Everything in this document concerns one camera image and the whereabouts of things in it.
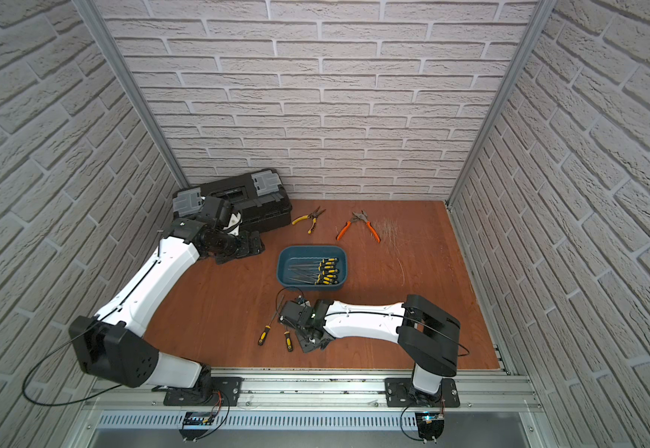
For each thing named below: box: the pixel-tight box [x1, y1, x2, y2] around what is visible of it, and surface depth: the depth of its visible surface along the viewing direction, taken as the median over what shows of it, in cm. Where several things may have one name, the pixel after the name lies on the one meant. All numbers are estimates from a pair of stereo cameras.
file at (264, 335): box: [257, 294, 285, 347], surface depth 85 cm
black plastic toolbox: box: [171, 168, 293, 234], surface depth 101 cm
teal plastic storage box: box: [276, 245, 348, 292], surface depth 99 cm
